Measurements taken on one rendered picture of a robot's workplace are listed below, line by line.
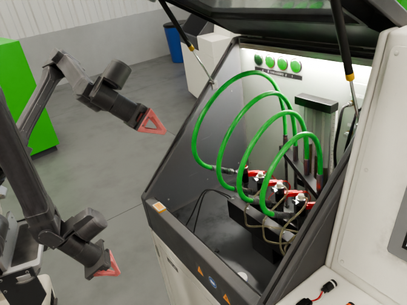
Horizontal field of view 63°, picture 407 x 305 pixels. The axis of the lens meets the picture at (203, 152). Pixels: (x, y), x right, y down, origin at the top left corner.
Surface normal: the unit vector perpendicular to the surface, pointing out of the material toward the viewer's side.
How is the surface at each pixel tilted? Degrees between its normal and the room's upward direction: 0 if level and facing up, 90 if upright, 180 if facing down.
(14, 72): 90
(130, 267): 0
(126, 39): 90
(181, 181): 90
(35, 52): 90
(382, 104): 76
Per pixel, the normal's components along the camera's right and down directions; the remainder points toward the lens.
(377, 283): -0.82, 0.16
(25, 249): -0.14, -0.87
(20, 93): 0.67, 0.29
